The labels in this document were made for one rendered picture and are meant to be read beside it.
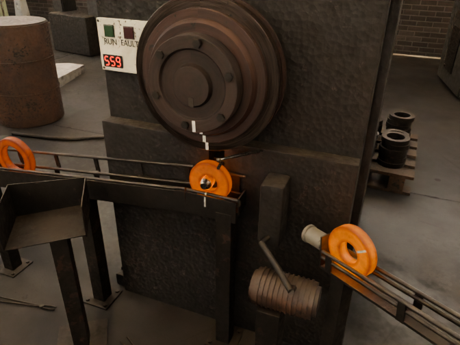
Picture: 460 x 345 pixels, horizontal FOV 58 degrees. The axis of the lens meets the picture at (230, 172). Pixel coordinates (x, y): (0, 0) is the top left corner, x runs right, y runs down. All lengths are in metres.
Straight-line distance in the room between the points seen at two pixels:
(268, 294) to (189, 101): 0.65
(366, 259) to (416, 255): 1.33
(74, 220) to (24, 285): 0.81
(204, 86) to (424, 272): 1.65
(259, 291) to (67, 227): 0.69
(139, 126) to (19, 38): 2.50
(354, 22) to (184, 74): 0.50
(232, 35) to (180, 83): 0.20
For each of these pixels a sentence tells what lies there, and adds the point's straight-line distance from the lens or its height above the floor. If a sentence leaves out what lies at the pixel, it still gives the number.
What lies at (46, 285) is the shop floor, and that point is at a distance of 2.28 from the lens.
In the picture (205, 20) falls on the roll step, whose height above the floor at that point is 1.28.
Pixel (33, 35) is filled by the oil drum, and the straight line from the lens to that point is 4.02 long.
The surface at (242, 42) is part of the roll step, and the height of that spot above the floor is 1.23.
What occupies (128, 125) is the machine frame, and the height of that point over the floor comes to 0.87.
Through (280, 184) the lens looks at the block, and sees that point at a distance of 1.34.
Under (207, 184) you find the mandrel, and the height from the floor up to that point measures 0.76.
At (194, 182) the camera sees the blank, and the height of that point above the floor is 0.73.
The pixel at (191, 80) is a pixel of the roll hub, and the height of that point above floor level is 1.13.
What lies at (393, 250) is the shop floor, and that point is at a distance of 2.52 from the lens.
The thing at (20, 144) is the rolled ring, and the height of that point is 0.73.
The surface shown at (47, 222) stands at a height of 0.60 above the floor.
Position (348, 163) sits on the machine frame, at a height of 0.87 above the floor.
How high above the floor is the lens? 1.46
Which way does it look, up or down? 28 degrees down
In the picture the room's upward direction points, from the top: 1 degrees clockwise
